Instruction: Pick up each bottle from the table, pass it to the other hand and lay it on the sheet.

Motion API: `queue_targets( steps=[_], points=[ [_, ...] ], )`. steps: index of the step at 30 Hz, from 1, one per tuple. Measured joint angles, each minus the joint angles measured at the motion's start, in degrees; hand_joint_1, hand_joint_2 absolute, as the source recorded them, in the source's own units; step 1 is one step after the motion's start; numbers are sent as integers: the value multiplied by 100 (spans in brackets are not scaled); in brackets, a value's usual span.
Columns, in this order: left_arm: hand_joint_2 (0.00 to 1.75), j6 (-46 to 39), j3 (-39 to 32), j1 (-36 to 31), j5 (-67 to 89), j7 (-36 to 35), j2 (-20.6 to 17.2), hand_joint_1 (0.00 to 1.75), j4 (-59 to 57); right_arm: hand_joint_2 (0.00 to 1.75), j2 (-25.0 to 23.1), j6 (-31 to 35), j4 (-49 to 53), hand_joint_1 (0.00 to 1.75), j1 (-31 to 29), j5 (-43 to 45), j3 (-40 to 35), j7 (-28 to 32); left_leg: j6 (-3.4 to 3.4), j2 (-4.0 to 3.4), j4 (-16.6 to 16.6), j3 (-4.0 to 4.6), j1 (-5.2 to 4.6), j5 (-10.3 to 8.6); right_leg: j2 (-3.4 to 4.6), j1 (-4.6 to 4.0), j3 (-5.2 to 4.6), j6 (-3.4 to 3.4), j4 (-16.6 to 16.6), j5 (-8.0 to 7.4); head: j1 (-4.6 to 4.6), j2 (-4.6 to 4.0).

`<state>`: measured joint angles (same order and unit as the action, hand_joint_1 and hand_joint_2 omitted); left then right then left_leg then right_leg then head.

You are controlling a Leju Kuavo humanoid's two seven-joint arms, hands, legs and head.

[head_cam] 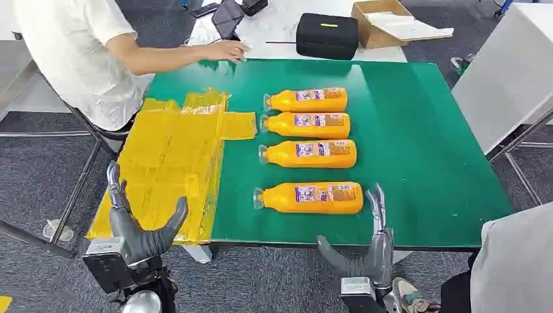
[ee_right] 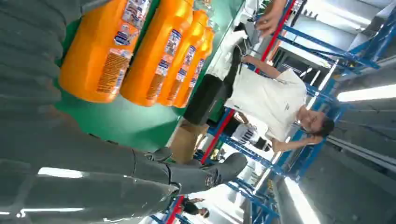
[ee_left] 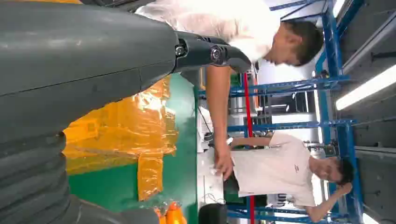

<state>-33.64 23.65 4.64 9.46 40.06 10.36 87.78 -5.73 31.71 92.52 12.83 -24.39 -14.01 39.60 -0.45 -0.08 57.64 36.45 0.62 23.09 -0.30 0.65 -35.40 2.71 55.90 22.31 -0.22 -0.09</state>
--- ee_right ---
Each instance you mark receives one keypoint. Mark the person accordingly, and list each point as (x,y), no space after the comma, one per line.
(193,208)
(269,99)

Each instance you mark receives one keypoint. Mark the ceiling light tube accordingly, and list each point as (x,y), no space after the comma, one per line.
(365,92)

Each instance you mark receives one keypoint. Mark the red steel bar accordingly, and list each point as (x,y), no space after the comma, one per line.
(216,137)

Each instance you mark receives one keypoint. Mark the green table mat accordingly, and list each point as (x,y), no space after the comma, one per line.
(123,123)

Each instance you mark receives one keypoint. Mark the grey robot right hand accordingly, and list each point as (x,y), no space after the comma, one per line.
(92,173)

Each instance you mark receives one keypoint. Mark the black zip case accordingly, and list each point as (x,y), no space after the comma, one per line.
(204,99)

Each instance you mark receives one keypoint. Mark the brown cardboard box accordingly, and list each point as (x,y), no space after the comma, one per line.
(185,139)

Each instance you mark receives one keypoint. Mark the blue steel rack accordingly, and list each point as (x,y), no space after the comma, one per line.
(334,52)
(247,151)

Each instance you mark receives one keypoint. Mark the person's hand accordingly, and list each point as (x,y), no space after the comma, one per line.
(270,20)

